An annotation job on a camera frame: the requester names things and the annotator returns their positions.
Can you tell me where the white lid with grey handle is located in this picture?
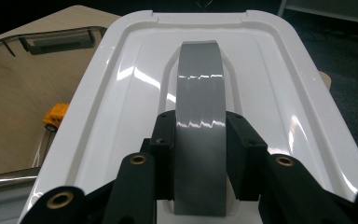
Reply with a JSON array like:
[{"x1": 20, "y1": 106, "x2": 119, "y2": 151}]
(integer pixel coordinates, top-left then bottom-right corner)
[{"x1": 18, "y1": 9, "x2": 358, "y2": 224}]

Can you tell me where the clear brown storage box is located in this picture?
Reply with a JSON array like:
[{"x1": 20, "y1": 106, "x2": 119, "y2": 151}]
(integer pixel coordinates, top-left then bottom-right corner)
[{"x1": 0, "y1": 25, "x2": 108, "y2": 224}]

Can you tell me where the white metal stand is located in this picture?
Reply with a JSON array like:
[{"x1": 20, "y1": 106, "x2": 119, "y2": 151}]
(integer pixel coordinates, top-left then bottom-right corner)
[{"x1": 277, "y1": 0, "x2": 358, "y2": 89}]

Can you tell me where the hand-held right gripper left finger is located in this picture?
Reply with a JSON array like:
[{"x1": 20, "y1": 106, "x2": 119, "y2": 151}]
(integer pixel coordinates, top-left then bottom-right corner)
[{"x1": 148, "y1": 109, "x2": 177, "y2": 202}]

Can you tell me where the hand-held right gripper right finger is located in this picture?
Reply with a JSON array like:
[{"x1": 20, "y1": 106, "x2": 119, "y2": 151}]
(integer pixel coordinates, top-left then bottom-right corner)
[{"x1": 225, "y1": 110, "x2": 270, "y2": 202}]

